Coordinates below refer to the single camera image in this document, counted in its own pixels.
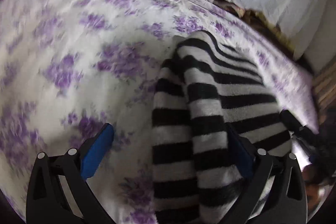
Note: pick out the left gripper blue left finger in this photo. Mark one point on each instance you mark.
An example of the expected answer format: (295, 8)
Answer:
(46, 201)

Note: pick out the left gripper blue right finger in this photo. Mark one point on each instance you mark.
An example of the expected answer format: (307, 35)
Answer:
(286, 202)

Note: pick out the brown checkered curtain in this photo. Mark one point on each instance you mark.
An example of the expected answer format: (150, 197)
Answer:
(324, 87)

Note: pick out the black white striped sweater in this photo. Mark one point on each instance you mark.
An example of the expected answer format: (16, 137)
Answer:
(205, 91)

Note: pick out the purple floral bed sheet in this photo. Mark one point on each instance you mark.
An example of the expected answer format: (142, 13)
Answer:
(70, 66)

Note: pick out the brown folded blankets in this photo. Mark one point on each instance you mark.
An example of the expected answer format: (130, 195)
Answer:
(258, 21)

